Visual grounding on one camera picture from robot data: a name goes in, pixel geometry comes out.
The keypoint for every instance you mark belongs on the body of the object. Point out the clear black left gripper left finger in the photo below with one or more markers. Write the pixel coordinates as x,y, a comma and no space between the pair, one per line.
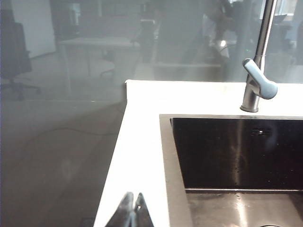
123,212

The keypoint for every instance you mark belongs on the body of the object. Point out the clear black left gripper right finger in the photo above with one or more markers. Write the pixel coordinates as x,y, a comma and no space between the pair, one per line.
143,212

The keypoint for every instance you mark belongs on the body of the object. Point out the dark stainless steel sink basin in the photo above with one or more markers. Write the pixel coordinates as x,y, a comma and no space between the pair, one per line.
236,153

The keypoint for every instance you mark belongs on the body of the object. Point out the stainless steel faucet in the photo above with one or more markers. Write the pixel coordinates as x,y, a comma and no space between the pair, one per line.
262,35

